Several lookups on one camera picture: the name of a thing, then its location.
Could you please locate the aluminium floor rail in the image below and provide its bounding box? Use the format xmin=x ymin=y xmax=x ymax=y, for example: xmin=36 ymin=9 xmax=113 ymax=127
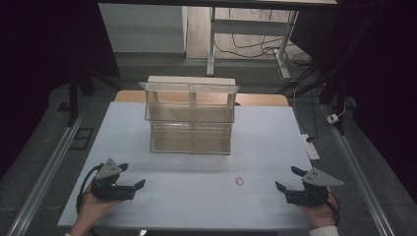
xmin=5 ymin=107 xmax=89 ymax=236
xmin=321 ymin=103 xmax=396 ymax=236

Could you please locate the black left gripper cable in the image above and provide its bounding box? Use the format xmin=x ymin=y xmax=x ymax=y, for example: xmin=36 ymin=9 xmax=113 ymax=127
xmin=75 ymin=162 xmax=103 ymax=214

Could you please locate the black metal stand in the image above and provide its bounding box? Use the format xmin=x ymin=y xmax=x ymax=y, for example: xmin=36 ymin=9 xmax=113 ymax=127
xmin=66 ymin=63 xmax=123 ymax=128

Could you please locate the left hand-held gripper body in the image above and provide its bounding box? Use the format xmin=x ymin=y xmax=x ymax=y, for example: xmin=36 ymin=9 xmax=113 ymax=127
xmin=90 ymin=158 xmax=138 ymax=202

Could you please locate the person's left hand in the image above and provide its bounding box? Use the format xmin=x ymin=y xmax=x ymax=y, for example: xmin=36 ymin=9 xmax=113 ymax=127
xmin=70 ymin=184 xmax=123 ymax=236

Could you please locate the pale blue table sheet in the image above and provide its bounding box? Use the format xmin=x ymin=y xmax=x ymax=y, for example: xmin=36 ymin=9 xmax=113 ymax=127
xmin=57 ymin=100 xmax=314 ymax=230

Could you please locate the white power strip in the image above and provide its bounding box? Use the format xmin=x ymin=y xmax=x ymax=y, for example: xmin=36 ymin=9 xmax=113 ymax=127
xmin=300 ymin=133 xmax=321 ymax=161

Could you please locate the black floor cables tangle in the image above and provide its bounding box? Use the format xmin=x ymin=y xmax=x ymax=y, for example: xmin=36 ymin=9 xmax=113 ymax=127
xmin=214 ymin=8 xmax=313 ymax=83

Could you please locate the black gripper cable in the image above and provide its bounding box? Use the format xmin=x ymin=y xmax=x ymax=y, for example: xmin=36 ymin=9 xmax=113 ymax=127
xmin=75 ymin=162 xmax=103 ymax=214
xmin=326 ymin=191 xmax=341 ymax=227

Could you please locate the black floor socket plate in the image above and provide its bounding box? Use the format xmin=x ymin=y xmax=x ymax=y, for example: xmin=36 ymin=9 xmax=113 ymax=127
xmin=69 ymin=127 xmax=95 ymax=151

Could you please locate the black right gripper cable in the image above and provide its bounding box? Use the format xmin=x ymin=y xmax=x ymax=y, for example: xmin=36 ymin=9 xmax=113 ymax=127
xmin=326 ymin=191 xmax=341 ymax=227

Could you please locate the white cabinet panel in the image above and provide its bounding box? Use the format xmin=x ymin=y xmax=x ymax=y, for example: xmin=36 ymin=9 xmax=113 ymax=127
xmin=97 ymin=3 xmax=189 ymax=54

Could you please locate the person's right hand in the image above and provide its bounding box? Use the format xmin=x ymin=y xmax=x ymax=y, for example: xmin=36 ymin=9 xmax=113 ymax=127
xmin=296 ymin=186 xmax=340 ymax=230

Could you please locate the white metal desk frame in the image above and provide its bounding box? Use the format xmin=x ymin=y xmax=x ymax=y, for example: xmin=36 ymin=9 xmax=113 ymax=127
xmin=206 ymin=6 xmax=300 ymax=81

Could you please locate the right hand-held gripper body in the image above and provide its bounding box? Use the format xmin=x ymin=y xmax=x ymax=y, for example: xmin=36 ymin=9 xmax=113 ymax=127
xmin=284 ymin=167 xmax=345 ymax=207

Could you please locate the clear acrylic compartment organizer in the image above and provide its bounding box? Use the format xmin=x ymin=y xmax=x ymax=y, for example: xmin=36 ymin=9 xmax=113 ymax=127
xmin=138 ymin=75 xmax=241 ymax=156

